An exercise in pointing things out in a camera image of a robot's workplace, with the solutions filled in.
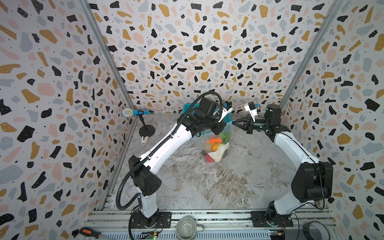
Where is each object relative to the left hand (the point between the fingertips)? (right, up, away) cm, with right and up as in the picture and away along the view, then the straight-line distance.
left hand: (225, 120), depth 72 cm
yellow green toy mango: (-4, -16, +18) cm, 24 cm away
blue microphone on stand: (-52, -6, +36) cm, 64 cm away
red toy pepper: (-7, -23, +17) cm, 29 cm away
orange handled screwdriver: (-63, -52, -3) cm, 81 cm away
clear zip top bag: (-8, -16, +23) cm, 29 cm away
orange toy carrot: (-2, -10, +9) cm, 14 cm away
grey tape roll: (+37, -52, -4) cm, 64 cm away
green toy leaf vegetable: (+2, -9, +9) cm, 13 cm away
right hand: (+4, 0, +3) cm, 5 cm away
